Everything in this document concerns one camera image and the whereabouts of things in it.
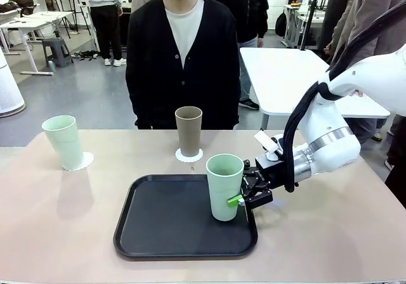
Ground black plastic tray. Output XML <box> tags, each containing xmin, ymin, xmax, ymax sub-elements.
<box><xmin>113</xmin><ymin>174</ymin><xmax>259</xmax><ymax>261</ymax></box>

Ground white height-adjustable desk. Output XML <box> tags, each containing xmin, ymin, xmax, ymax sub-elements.
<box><xmin>0</xmin><ymin>10</ymin><xmax>74</xmax><ymax>75</ymax></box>

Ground black vertical pole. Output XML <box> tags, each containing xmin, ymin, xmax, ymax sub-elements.
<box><xmin>299</xmin><ymin>0</ymin><xmax>321</xmax><ymax>51</ymax></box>

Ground grey plastic stool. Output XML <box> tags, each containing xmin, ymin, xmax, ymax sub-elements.
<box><xmin>42</xmin><ymin>37</ymin><xmax>74</xmax><ymax>68</ymax></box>

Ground large white table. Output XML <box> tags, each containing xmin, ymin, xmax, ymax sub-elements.
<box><xmin>239</xmin><ymin>47</ymin><xmax>391</xmax><ymax>129</ymax></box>

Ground bystander in dark coat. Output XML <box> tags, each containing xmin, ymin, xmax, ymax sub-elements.
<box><xmin>318</xmin><ymin>0</ymin><xmax>362</xmax><ymax>66</ymax></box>

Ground tall brown cup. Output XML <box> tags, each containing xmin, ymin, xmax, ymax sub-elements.
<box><xmin>174</xmin><ymin>106</ymin><xmax>203</xmax><ymax>158</ymax></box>

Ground bystander grey top black trousers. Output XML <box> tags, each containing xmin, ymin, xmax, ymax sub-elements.
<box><xmin>79</xmin><ymin>0</ymin><xmax>128</xmax><ymax>67</ymax></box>

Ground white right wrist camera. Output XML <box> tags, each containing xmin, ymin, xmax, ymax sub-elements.
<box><xmin>254</xmin><ymin>131</ymin><xmax>284</xmax><ymax>162</ymax></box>

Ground black hanging backpack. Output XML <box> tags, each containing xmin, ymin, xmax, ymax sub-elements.
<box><xmin>275</xmin><ymin>11</ymin><xmax>287</xmax><ymax>38</ymax></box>

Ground bystander in grey-brown coat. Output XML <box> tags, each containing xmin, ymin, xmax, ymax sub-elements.
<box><xmin>329</xmin><ymin>0</ymin><xmax>406</xmax><ymax>183</ymax></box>

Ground person in black cardigan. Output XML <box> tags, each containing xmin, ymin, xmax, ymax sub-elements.
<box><xmin>125</xmin><ymin>0</ymin><xmax>241</xmax><ymax>130</ymax></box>

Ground black bag on desk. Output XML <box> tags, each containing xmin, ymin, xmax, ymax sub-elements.
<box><xmin>0</xmin><ymin>0</ymin><xmax>36</xmax><ymax>14</ymax></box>

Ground tall green cup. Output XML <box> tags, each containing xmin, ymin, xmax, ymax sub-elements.
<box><xmin>206</xmin><ymin>153</ymin><xmax>245</xmax><ymax>223</ymax></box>
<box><xmin>41</xmin><ymin>115</ymin><xmax>85</xmax><ymax>170</ymax></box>

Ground white scalloped paper coaster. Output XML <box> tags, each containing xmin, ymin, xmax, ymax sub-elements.
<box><xmin>62</xmin><ymin>152</ymin><xmax>95</xmax><ymax>172</ymax></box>
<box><xmin>174</xmin><ymin>147</ymin><xmax>204</xmax><ymax>164</ymax></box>

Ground bystander black jacket blue jeans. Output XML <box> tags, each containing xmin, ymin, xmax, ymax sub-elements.
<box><xmin>206</xmin><ymin>0</ymin><xmax>270</xmax><ymax>110</ymax></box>

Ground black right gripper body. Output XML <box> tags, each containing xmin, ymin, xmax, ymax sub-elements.
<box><xmin>253</xmin><ymin>155</ymin><xmax>288</xmax><ymax>191</ymax></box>

